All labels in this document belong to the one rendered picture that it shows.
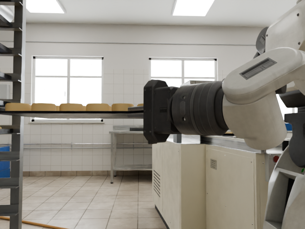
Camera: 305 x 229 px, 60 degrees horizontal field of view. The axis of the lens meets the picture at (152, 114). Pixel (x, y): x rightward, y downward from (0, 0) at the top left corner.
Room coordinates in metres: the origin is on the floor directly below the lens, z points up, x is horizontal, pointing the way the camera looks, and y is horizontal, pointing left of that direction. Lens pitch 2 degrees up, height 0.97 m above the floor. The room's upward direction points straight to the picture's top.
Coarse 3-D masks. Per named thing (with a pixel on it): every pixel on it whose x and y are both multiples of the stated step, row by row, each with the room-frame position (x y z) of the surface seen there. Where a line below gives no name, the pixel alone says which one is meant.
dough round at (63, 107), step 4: (60, 104) 0.57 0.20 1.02; (64, 104) 0.56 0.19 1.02; (68, 104) 0.56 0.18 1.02; (72, 104) 0.56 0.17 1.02; (76, 104) 0.56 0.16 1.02; (80, 104) 0.58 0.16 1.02; (60, 108) 0.56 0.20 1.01; (64, 108) 0.56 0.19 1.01; (68, 108) 0.56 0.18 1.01; (72, 108) 0.56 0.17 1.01; (76, 108) 0.56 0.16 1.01; (80, 108) 0.57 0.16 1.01
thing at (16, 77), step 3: (12, 75) 0.91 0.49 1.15; (15, 75) 0.91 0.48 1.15; (18, 75) 0.91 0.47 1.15; (21, 75) 0.92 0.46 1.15; (12, 78) 0.91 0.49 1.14; (15, 78) 0.91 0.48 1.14; (18, 78) 0.91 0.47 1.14; (21, 78) 0.92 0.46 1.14; (0, 81) 0.90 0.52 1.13; (3, 81) 0.90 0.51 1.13; (6, 81) 0.90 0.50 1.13; (9, 81) 0.90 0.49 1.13; (12, 81) 0.90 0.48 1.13; (15, 81) 0.90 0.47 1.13; (18, 81) 0.90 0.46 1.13
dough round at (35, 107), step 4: (32, 104) 0.56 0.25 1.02; (36, 104) 0.55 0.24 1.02; (40, 104) 0.55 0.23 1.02; (44, 104) 0.55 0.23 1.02; (48, 104) 0.56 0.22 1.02; (52, 104) 0.57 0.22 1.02; (32, 108) 0.56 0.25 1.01; (36, 108) 0.55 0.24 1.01; (40, 108) 0.55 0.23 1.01; (44, 108) 0.55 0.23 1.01; (48, 108) 0.56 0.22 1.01; (52, 108) 0.57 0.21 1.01
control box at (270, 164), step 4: (268, 156) 1.29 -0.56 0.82; (272, 156) 1.29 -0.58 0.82; (268, 160) 1.29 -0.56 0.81; (272, 160) 1.29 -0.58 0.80; (268, 164) 1.29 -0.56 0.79; (272, 164) 1.29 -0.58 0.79; (268, 168) 1.29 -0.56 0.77; (272, 168) 1.29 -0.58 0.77; (304, 168) 1.32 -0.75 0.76; (268, 172) 1.29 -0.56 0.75; (304, 172) 1.32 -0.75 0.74; (268, 176) 1.29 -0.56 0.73; (268, 180) 1.29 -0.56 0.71
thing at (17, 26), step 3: (12, 24) 0.91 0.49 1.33; (15, 24) 0.91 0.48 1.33; (18, 24) 0.91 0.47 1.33; (21, 24) 0.91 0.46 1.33; (0, 27) 0.88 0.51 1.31; (3, 27) 0.88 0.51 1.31; (6, 27) 0.88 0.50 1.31; (9, 27) 0.89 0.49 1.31; (12, 27) 0.89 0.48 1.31; (15, 27) 0.89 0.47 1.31; (18, 27) 0.89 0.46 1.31; (21, 27) 0.91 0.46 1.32; (6, 30) 0.91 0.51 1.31; (9, 30) 0.91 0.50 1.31; (12, 30) 0.91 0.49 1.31; (15, 30) 0.91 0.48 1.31; (18, 30) 0.91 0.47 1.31; (21, 30) 0.91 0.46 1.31
